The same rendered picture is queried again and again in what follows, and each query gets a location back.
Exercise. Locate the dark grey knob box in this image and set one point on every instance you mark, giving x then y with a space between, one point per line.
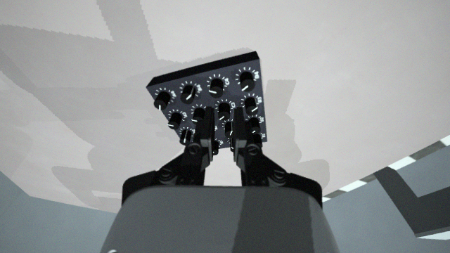
223 85

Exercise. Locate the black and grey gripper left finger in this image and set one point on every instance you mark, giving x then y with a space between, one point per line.
186 169

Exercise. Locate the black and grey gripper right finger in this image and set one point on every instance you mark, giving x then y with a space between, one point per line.
256 169

